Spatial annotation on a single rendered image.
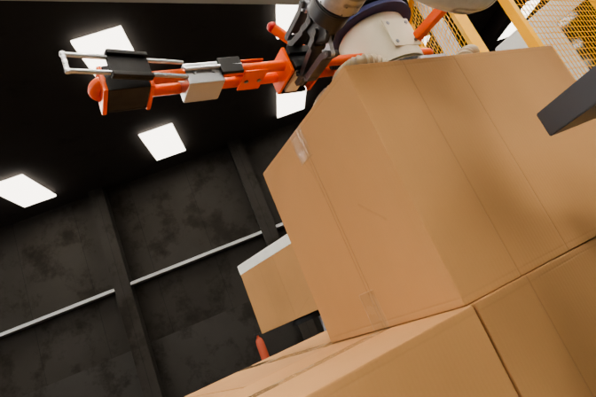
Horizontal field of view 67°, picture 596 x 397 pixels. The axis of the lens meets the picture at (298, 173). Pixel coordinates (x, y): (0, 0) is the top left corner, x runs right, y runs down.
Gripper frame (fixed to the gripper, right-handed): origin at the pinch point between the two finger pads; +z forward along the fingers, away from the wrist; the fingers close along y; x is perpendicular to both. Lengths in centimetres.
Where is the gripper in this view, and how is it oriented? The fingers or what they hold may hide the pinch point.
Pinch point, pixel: (291, 72)
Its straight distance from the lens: 97.3
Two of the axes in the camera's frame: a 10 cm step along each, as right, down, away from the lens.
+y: 3.8, 8.8, -2.9
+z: -3.9, 4.4, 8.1
